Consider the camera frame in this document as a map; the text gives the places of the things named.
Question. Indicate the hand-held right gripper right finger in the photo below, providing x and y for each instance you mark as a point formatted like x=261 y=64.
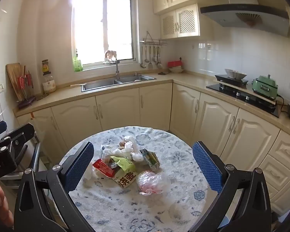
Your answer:
x=206 y=166

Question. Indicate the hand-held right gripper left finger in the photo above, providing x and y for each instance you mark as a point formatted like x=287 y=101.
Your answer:
x=79 y=166

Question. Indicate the red snack packet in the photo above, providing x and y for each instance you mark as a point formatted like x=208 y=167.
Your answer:
x=104 y=168

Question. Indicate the brown wrinkled lump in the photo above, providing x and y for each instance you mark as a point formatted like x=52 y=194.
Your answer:
x=122 y=145

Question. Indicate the green drink carton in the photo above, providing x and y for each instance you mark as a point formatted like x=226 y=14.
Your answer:
x=149 y=159

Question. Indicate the person's left hand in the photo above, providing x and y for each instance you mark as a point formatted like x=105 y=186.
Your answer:
x=0 y=205

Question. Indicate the white plastic wrapper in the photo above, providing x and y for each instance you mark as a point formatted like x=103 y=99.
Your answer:
x=94 y=174

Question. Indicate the small white packet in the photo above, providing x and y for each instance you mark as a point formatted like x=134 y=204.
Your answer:
x=106 y=148

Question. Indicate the purple knife rack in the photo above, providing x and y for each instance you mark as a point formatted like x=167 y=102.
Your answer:
x=26 y=99

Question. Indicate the green snack packet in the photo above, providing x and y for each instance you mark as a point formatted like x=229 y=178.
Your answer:
x=125 y=171

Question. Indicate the wooden cutting board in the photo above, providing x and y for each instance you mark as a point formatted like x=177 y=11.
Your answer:
x=14 y=79

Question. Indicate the white crumpled tissue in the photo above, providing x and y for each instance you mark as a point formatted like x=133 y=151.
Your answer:
x=130 y=145
x=137 y=156

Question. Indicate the clear bottle with label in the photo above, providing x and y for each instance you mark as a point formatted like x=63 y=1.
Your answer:
x=49 y=84

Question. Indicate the clear plastic bag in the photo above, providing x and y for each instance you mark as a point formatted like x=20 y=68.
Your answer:
x=152 y=182

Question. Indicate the yellow labelled jar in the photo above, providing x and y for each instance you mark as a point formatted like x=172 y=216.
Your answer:
x=46 y=67

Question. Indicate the blue patterned tablecloth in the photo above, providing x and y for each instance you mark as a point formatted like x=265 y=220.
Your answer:
x=135 y=210

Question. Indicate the cream lower cabinets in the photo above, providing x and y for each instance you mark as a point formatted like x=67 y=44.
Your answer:
x=159 y=106

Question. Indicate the black gas hob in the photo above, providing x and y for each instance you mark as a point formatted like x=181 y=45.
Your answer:
x=241 y=96

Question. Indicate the steel double sink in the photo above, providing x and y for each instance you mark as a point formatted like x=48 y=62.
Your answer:
x=99 y=83

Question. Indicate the beige countertop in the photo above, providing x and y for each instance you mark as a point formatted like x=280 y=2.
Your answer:
x=188 y=77

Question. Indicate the green electric pot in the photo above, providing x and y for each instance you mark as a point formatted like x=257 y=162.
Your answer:
x=265 y=87

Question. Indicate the white bowl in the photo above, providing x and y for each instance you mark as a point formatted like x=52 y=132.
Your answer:
x=176 y=70

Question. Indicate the red lidded container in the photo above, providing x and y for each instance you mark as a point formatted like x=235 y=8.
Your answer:
x=174 y=64

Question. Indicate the brown window ornament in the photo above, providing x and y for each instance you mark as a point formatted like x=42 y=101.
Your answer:
x=110 y=55

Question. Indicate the metal spatula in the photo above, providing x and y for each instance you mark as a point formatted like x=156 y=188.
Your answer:
x=150 y=64

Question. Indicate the window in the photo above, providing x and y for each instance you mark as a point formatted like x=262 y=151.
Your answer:
x=91 y=29

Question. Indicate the metal utensil rack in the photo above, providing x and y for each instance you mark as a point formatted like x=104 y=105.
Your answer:
x=152 y=42

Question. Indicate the cream lattice door cabinet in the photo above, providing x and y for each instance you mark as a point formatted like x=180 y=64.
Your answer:
x=183 y=21

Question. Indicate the range hood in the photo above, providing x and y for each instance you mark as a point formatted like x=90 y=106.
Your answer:
x=244 y=17

